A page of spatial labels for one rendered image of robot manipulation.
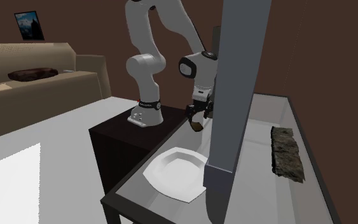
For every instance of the dark rough flat slab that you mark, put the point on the dark rough flat slab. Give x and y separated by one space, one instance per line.
286 155

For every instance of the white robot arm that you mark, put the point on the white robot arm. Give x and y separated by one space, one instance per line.
144 68

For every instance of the beige sofa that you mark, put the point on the beige sofa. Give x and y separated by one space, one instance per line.
42 99

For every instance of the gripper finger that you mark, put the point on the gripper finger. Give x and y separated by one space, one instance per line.
190 112
209 111

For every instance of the small brown and white object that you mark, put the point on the small brown and white object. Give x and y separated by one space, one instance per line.
197 124

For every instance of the tall grey slab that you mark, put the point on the tall grey slab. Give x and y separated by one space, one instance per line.
234 93

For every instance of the glass table with black frame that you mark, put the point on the glass table with black frame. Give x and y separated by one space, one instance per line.
259 198

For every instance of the dark brown cushion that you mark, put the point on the dark brown cushion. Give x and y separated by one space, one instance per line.
33 74

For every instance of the dark robot stand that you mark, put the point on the dark robot stand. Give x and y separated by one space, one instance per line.
119 145

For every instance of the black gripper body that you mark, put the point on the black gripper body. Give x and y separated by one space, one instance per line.
201 104

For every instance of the framed wall picture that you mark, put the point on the framed wall picture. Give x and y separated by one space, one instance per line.
29 25

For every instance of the white plate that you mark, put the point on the white plate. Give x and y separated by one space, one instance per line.
175 173

